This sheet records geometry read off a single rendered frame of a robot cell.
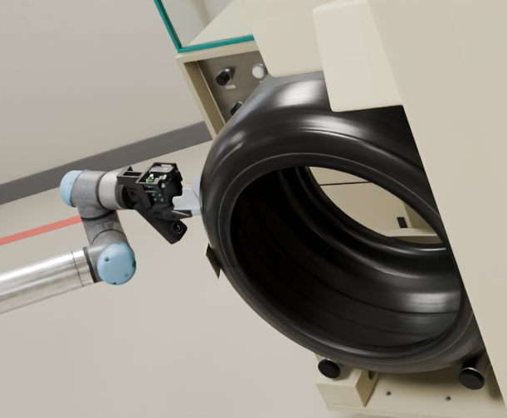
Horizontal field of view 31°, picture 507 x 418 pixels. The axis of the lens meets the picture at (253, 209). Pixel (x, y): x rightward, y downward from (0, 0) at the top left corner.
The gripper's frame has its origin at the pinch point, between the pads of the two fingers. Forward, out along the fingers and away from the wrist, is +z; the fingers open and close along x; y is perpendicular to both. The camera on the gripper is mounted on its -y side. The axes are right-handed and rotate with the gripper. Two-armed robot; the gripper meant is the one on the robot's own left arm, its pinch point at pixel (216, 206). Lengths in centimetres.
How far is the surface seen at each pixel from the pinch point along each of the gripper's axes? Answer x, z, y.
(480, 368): -8, 49, -25
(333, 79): -45, 56, 53
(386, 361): -12.2, 34.4, -21.8
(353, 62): -45, 58, 54
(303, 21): -35, 48, 54
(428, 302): 9.3, 34.2, -27.6
